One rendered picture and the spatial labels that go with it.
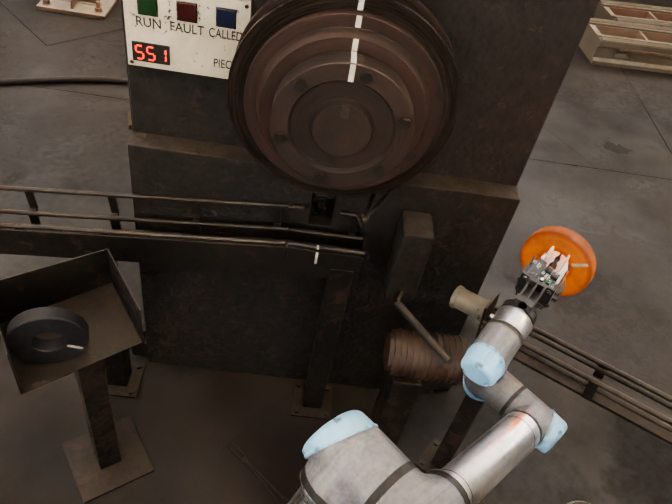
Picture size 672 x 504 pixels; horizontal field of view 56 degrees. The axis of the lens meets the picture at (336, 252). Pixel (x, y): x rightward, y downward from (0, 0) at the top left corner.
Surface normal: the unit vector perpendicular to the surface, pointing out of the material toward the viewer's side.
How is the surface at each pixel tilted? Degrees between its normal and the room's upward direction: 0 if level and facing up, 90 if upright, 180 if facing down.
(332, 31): 30
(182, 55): 90
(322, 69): 90
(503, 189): 0
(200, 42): 90
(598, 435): 0
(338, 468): 52
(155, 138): 0
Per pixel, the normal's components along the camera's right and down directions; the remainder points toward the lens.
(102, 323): 0.07, -0.68
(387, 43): 0.42, -0.24
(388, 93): -0.04, 0.69
